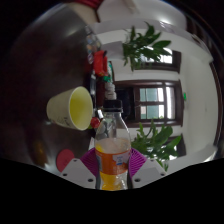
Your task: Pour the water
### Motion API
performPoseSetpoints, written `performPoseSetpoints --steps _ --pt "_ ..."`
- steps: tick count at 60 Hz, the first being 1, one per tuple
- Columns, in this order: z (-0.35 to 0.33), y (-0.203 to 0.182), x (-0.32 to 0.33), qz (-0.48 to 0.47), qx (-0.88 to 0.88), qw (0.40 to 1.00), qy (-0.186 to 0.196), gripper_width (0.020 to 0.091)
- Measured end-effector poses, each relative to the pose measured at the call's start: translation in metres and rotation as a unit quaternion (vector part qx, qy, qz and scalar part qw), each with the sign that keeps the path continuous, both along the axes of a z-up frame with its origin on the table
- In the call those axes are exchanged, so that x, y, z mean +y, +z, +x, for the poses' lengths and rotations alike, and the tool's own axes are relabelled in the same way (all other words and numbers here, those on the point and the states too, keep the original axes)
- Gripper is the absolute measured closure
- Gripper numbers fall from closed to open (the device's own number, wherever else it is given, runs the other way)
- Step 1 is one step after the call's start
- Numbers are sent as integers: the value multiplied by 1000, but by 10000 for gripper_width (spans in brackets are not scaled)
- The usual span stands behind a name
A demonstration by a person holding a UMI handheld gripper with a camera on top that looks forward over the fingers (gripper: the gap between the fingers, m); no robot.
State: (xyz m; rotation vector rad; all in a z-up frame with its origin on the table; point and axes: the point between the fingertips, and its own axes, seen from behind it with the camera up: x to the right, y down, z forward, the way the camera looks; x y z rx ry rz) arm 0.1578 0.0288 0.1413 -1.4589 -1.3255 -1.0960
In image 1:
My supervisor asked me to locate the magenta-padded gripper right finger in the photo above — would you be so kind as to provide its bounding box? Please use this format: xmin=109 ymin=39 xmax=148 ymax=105
xmin=127 ymin=148 xmax=168 ymax=190

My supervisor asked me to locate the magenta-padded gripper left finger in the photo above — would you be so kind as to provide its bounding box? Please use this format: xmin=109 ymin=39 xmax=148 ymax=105
xmin=59 ymin=148 xmax=100 ymax=190

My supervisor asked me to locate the orange drink plastic bottle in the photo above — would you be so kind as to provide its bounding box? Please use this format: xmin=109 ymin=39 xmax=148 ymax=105
xmin=94 ymin=99 xmax=132 ymax=192

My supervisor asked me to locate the flat round red coaster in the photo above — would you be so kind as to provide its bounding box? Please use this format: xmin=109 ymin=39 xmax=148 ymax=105
xmin=55 ymin=148 xmax=76 ymax=173

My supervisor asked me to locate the large potted plant white pot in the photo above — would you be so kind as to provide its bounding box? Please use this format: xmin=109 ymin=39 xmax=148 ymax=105
xmin=130 ymin=121 xmax=183 ymax=171

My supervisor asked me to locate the small red ball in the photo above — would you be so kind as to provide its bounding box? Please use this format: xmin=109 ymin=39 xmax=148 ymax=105
xmin=89 ymin=117 xmax=101 ymax=130

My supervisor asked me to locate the dark wooden glazed door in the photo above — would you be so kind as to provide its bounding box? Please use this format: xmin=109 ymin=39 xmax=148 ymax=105
xmin=113 ymin=79 xmax=184 ymax=129

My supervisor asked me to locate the red box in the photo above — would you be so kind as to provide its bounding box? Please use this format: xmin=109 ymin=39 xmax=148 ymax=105
xmin=92 ymin=50 xmax=109 ymax=78

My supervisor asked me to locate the wide dark-framed window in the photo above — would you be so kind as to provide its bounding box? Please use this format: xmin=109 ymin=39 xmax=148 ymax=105
xmin=139 ymin=49 xmax=183 ymax=73

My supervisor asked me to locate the small potted plant white pot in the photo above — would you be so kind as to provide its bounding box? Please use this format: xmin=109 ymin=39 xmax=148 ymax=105
xmin=99 ymin=22 xmax=173 ymax=72

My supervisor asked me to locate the red carpeted staircase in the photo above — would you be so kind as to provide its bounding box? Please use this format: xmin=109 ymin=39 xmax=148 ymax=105
xmin=74 ymin=0 xmax=103 ymax=9

